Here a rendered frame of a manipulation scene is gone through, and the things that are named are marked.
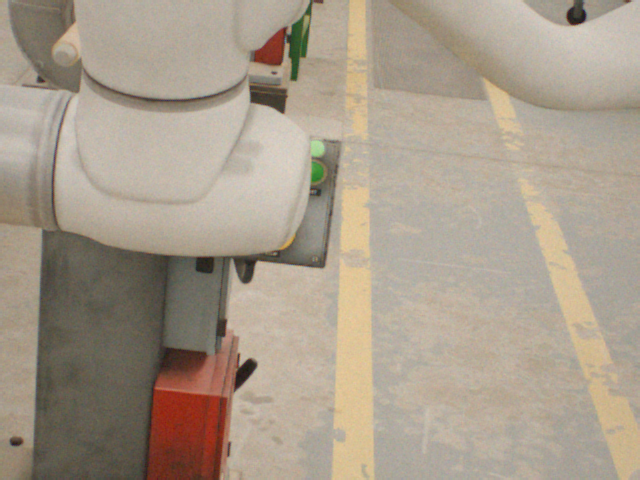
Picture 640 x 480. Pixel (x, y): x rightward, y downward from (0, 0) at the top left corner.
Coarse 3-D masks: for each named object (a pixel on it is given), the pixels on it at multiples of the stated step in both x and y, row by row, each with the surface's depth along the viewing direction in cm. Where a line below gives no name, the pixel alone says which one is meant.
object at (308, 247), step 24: (312, 120) 191; (336, 120) 192; (336, 144) 184; (336, 168) 185; (312, 192) 186; (312, 216) 188; (312, 240) 189; (240, 264) 198; (288, 264) 191; (312, 264) 190
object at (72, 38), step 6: (72, 30) 164; (78, 30) 164; (66, 36) 161; (72, 36) 161; (78, 36) 162; (60, 42) 159; (66, 42) 159; (72, 42) 159; (78, 42) 161; (54, 48) 159; (78, 48) 160; (78, 54) 159; (66, 66) 160
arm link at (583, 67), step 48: (96, 0) 74; (144, 0) 73; (192, 0) 73; (240, 0) 74; (288, 0) 77; (432, 0) 87; (480, 0) 89; (96, 48) 76; (144, 48) 74; (192, 48) 75; (240, 48) 77; (480, 48) 92; (528, 48) 94; (576, 48) 98; (624, 48) 101; (144, 96) 76; (192, 96) 77; (528, 96) 98; (576, 96) 100; (624, 96) 102
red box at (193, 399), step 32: (192, 352) 228; (224, 352) 229; (160, 384) 216; (192, 384) 217; (224, 384) 220; (160, 416) 217; (192, 416) 217; (224, 416) 218; (160, 448) 219; (192, 448) 219; (224, 448) 229
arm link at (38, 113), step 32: (0, 96) 83; (32, 96) 83; (64, 96) 83; (0, 128) 81; (32, 128) 81; (0, 160) 81; (32, 160) 81; (0, 192) 82; (32, 192) 81; (32, 224) 84
